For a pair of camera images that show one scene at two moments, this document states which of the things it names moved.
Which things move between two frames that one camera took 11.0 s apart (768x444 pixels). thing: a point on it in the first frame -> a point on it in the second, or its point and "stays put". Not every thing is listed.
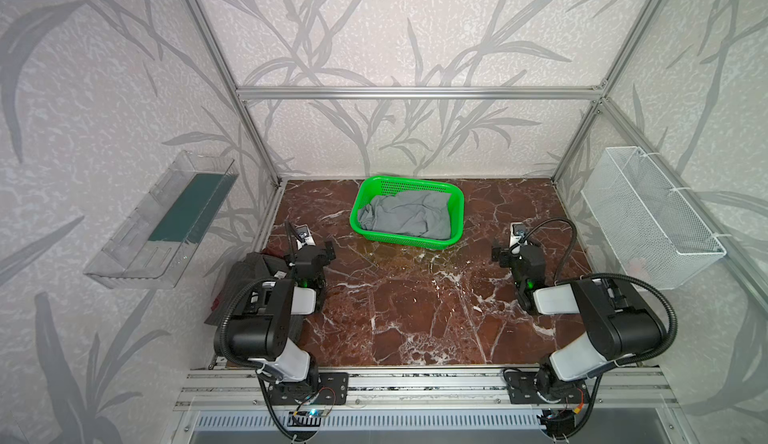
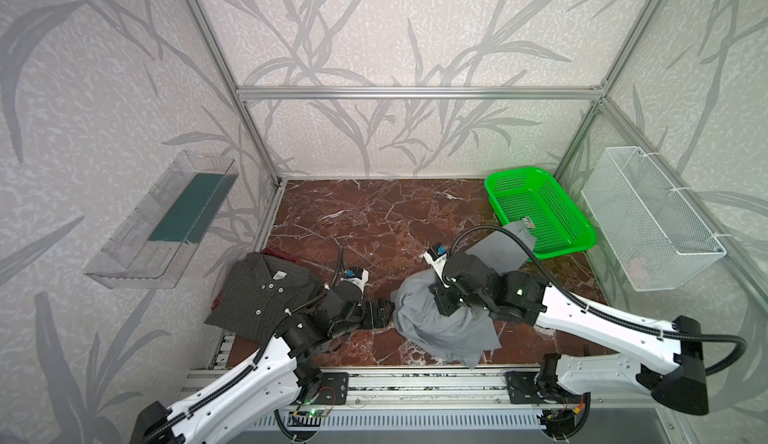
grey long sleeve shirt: [425, 214] -> [468, 333]
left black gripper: [315, 251] -> [369, 313]
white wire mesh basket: [653, 230] stays put
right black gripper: [516, 256] -> [447, 294]
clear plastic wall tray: [153, 246] stays put
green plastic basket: [371, 186] -> [533, 194]
